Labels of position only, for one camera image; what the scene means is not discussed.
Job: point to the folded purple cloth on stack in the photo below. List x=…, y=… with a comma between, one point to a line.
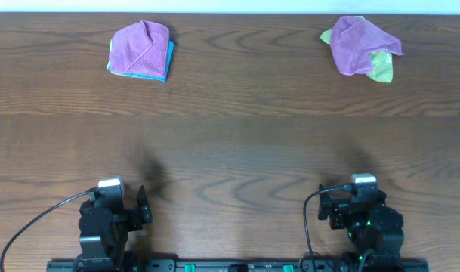
x=140, y=48

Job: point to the green microfibre cloth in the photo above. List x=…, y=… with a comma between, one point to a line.
x=382, y=63

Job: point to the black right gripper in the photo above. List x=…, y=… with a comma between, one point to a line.
x=338, y=210

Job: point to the folded blue cloth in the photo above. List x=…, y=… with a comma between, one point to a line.
x=142, y=76

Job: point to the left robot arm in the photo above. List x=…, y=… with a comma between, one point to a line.
x=104, y=227

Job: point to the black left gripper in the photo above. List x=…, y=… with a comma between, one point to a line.
x=140, y=214

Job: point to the purple microfibre cloth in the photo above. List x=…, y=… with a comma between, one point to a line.
x=354, y=38

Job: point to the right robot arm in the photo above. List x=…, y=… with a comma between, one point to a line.
x=375, y=230

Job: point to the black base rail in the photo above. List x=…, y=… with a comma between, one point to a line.
x=168, y=265

